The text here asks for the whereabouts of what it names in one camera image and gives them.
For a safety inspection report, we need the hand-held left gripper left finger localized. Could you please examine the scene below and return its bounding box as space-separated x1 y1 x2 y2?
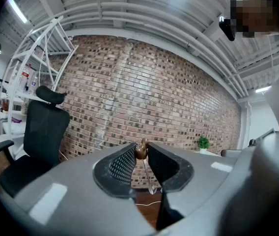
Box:
92 142 138 199

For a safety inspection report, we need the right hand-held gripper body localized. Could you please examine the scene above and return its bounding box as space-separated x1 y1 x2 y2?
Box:
218 55 279 236

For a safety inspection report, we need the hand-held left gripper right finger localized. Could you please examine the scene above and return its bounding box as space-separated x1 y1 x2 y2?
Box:
147 141 195 231

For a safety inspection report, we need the small brown object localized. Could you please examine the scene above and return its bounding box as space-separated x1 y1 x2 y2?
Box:
134 137 159 195

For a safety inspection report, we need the green potted plant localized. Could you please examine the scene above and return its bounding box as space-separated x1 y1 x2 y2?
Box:
197 135 212 155

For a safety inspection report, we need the white table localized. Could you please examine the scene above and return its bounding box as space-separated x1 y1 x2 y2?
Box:
192 150 225 158

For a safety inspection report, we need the black office chair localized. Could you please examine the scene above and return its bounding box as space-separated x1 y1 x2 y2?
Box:
0 85 71 198

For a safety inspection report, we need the clear bottle blue label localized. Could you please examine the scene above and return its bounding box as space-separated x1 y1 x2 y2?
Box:
29 76 39 95

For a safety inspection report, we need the clear bottle red label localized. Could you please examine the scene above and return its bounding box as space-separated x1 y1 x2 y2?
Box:
19 67 31 93

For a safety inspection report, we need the white metal shelf rack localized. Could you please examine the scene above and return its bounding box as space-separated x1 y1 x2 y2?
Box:
0 15 79 157

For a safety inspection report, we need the person's head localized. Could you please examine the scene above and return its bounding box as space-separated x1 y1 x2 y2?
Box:
226 0 279 38

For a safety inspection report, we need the knotted white cable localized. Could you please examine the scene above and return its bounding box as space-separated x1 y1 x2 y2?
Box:
138 200 163 207

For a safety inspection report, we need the black head camera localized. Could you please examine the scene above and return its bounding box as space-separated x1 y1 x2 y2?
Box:
218 15 237 42

